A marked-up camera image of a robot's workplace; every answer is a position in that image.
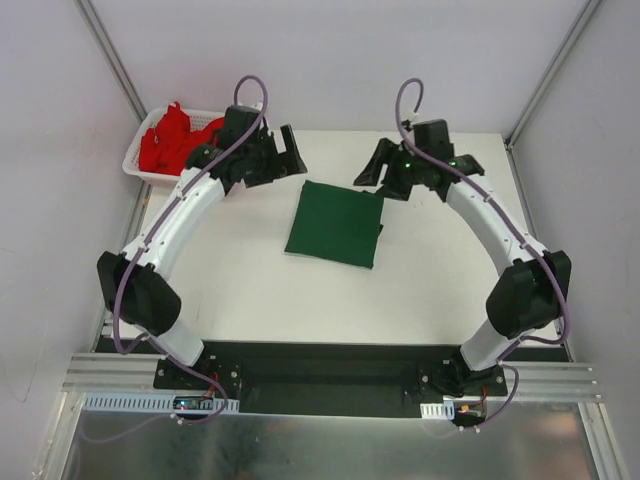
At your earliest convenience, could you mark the green t shirt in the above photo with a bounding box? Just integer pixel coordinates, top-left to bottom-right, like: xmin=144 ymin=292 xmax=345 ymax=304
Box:
xmin=285 ymin=181 xmax=384 ymax=269

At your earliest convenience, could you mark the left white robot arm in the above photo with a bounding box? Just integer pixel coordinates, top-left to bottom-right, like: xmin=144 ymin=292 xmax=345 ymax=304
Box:
xmin=97 ymin=105 xmax=307 ymax=389

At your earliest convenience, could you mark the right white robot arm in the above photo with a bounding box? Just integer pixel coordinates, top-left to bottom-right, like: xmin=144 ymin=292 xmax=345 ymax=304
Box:
xmin=354 ymin=120 xmax=572 ymax=397

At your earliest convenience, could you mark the red t shirt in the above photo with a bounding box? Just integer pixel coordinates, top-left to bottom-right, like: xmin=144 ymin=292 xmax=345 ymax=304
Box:
xmin=138 ymin=102 xmax=224 ymax=176

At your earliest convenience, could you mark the white plastic basket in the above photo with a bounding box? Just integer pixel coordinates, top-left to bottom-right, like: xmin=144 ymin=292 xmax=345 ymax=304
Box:
xmin=122 ymin=103 xmax=224 ymax=187

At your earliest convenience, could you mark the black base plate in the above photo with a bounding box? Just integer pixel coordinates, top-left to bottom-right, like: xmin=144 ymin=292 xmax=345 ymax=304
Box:
xmin=153 ymin=341 xmax=507 ymax=418

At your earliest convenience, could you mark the left aluminium frame post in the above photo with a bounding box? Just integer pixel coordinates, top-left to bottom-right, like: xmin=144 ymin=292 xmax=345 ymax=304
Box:
xmin=74 ymin=0 xmax=148 ymax=122

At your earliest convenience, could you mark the aluminium frame post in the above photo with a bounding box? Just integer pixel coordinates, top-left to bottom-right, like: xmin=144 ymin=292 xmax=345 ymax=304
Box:
xmin=74 ymin=0 xmax=148 ymax=122
xmin=504 ymin=0 xmax=605 ymax=152

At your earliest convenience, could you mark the right white cable duct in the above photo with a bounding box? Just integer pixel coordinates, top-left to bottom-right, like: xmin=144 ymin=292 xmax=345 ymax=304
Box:
xmin=420 ymin=401 xmax=455 ymax=421

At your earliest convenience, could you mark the white cable duct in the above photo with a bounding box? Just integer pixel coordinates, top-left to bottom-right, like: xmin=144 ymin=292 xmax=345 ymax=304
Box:
xmin=420 ymin=401 xmax=455 ymax=421
xmin=84 ymin=393 xmax=239 ymax=415

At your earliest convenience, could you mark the right aluminium frame post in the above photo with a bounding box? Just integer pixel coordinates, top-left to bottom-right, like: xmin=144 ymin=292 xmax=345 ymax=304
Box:
xmin=504 ymin=0 xmax=605 ymax=152

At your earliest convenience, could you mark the right aluminium rail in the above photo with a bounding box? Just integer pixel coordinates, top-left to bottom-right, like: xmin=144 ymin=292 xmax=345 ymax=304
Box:
xmin=510 ymin=362 xmax=604 ymax=403

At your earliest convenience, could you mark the aluminium rail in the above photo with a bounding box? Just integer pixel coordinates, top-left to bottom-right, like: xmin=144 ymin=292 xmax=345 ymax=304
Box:
xmin=510 ymin=362 xmax=604 ymax=403
xmin=62 ymin=353 xmax=160 ymax=392

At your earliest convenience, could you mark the left aluminium rail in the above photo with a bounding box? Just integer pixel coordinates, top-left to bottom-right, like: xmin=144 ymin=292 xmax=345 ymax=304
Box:
xmin=62 ymin=353 xmax=160 ymax=392

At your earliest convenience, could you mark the left white cable duct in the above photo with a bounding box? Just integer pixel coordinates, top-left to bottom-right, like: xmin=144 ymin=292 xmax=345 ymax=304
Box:
xmin=84 ymin=393 xmax=239 ymax=415

